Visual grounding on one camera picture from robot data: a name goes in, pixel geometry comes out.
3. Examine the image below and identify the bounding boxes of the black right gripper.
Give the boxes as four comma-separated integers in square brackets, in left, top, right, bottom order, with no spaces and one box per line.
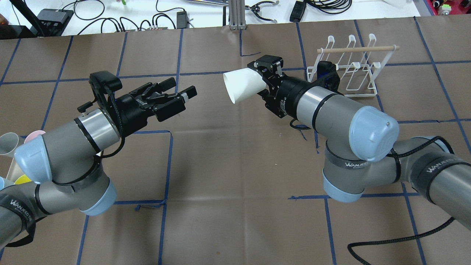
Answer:
[247,55,313,119]

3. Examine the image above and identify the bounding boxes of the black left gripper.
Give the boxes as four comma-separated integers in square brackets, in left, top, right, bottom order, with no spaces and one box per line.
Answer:
[116,77,197,137]

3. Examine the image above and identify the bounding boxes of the white green-lined cup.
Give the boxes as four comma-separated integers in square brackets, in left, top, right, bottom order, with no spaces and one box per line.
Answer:
[223,68,266,104]

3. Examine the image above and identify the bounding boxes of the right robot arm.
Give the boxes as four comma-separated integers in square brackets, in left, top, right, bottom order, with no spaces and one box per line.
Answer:
[247,55,471,228]

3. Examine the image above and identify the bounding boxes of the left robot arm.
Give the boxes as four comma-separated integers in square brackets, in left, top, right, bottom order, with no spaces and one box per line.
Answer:
[1,71,197,248]

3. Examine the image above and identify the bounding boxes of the pink cup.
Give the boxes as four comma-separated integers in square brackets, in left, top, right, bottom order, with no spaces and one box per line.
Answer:
[24,130,46,143]

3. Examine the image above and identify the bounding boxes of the grey cup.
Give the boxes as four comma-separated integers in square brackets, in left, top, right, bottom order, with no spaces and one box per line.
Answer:
[0,132,21,158]

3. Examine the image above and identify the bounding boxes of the yellow cup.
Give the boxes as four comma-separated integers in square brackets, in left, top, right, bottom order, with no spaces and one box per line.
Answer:
[14,174,32,185]

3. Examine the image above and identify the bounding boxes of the light blue cup right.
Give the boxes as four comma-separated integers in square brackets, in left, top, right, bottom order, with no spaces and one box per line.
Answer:
[0,177,12,190]

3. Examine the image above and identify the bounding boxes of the black power adapter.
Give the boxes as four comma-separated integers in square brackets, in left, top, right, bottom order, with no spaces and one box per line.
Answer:
[289,0,307,22]

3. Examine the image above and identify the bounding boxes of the black power box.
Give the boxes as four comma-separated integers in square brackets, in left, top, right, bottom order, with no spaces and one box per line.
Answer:
[37,9,74,37]

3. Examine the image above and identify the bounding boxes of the cream plastic tray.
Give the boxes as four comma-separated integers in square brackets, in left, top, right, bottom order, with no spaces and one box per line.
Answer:
[4,156,24,182]

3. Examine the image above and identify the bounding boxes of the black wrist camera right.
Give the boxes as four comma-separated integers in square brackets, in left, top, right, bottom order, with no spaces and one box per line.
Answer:
[316,61,340,93]

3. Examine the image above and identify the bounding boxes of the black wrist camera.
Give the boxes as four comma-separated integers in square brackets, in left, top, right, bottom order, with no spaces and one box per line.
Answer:
[316,61,340,93]
[77,71,123,125]

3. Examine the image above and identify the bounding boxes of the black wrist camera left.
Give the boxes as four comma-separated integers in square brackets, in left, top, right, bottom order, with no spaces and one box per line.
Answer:
[77,71,123,125]

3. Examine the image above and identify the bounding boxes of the white wire cup rack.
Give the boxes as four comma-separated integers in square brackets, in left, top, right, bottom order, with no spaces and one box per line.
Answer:
[306,33,400,98]

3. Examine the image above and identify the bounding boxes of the aluminium frame post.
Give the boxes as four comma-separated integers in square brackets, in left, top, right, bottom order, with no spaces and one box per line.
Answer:
[228,0,246,30]

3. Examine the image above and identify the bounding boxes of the coiled black cable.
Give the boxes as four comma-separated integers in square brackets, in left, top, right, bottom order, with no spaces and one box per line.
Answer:
[305,0,354,11]

